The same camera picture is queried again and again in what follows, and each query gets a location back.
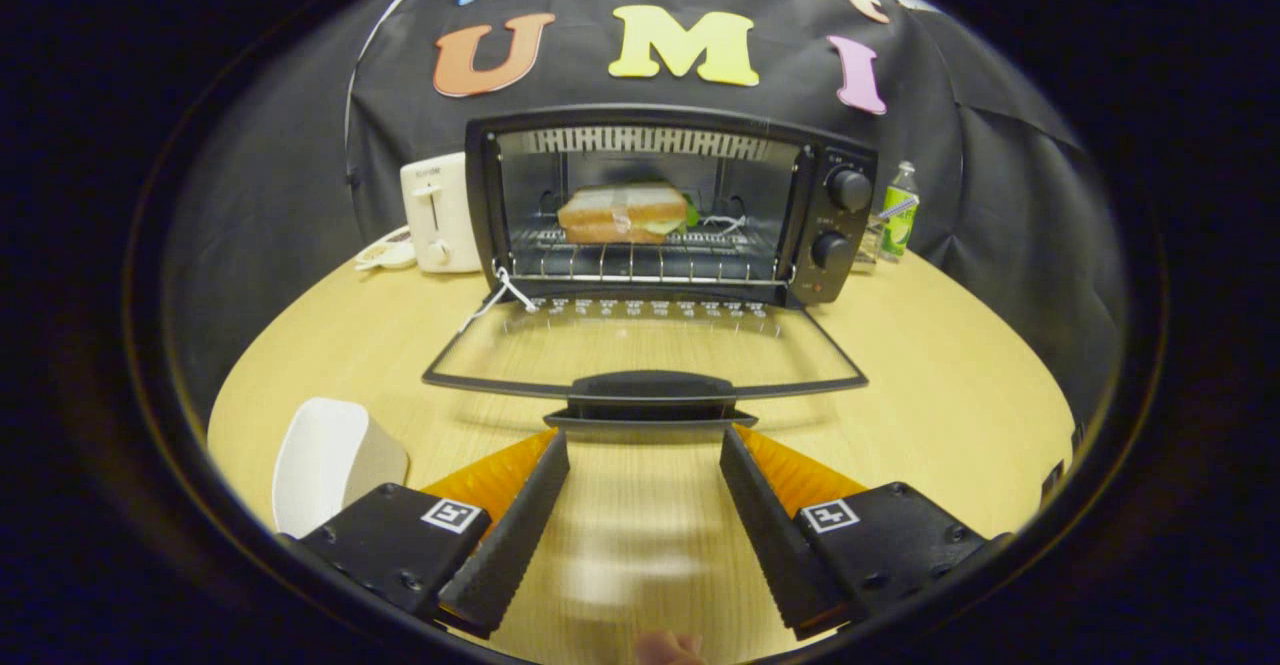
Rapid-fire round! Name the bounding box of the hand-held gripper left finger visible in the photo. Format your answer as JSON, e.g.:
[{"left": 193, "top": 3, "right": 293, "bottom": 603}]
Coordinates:
[{"left": 283, "top": 430, "right": 571, "bottom": 640}]

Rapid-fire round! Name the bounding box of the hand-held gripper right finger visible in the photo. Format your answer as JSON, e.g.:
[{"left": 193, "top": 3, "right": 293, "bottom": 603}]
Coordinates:
[{"left": 720, "top": 425, "right": 1011, "bottom": 640}]

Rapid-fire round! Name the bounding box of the black toaster oven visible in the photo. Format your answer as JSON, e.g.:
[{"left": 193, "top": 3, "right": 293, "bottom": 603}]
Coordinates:
[{"left": 422, "top": 105, "right": 879, "bottom": 436}]

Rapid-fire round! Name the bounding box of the toasted sandwich with lettuce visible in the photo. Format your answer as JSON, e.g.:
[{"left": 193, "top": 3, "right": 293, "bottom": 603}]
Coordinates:
[{"left": 557, "top": 183, "right": 701, "bottom": 245}]

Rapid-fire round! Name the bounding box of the white pop-up toaster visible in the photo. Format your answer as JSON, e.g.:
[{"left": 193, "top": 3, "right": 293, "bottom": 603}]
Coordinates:
[{"left": 400, "top": 152, "right": 483, "bottom": 275}]

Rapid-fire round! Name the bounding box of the white rectangular plate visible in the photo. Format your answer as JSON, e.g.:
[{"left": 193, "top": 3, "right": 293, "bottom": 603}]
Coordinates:
[{"left": 272, "top": 397, "right": 411, "bottom": 538}]

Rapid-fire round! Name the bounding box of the small patterned dish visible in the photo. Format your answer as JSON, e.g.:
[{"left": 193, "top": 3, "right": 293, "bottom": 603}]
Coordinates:
[{"left": 354, "top": 226, "right": 417, "bottom": 272}]

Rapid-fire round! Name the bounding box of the clear glass jar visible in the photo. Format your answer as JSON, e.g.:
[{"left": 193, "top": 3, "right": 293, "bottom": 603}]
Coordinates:
[{"left": 855, "top": 213, "right": 886, "bottom": 271}]

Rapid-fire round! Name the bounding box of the green label plastic bottle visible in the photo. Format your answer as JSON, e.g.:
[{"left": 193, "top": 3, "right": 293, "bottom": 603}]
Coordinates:
[{"left": 878, "top": 161, "right": 921, "bottom": 264}]

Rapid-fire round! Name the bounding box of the black backdrop cloth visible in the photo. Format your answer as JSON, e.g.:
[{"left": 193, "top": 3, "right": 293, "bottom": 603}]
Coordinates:
[{"left": 165, "top": 0, "right": 1126, "bottom": 426}]

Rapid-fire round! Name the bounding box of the white string loop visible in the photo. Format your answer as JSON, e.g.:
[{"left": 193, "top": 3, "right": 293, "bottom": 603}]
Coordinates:
[{"left": 458, "top": 267, "right": 541, "bottom": 334}]

